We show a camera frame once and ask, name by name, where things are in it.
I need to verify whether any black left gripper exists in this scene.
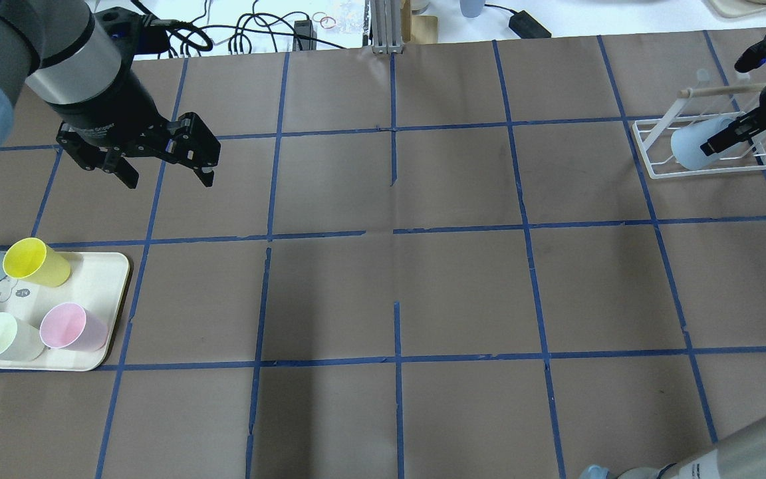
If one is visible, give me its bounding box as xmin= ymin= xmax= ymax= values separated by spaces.
xmin=45 ymin=7 xmax=221 ymax=189

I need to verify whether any light blue cup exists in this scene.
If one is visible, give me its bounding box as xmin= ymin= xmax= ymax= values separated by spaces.
xmin=670 ymin=114 xmax=755 ymax=172

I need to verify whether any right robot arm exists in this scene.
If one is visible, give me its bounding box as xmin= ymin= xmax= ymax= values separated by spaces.
xmin=620 ymin=35 xmax=766 ymax=478

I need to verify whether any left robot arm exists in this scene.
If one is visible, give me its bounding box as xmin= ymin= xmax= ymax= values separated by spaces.
xmin=0 ymin=1 xmax=221 ymax=188

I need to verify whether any yellow cup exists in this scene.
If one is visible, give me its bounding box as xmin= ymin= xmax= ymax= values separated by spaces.
xmin=2 ymin=238 xmax=72 ymax=287

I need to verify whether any pink cup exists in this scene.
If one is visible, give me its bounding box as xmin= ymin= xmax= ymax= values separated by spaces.
xmin=39 ymin=302 xmax=109 ymax=352

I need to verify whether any pale green cup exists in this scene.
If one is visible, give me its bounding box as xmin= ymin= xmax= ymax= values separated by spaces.
xmin=0 ymin=312 xmax=46 ymax=361

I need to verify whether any cream plastic tray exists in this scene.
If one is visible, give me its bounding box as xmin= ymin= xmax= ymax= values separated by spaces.
xmin=0 ymin=251 xmax=131 ymax=372

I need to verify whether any black power adapter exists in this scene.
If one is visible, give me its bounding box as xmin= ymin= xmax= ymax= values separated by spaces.
xmin=508 ymin=10 xmax=553 ymax=39

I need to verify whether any white wire cup rack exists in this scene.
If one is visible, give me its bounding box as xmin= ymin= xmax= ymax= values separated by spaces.
xmin=630 ymin=68 xmax=766 ymax=180

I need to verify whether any black cable bundle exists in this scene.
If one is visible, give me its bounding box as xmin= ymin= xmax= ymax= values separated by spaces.
xmin=130 ymin=0 xmax=347 ymax=54

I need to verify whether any aluminium frame post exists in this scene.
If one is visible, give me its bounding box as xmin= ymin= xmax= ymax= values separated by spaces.
xmin=366 ymin=1 xmax=404 ymax=55

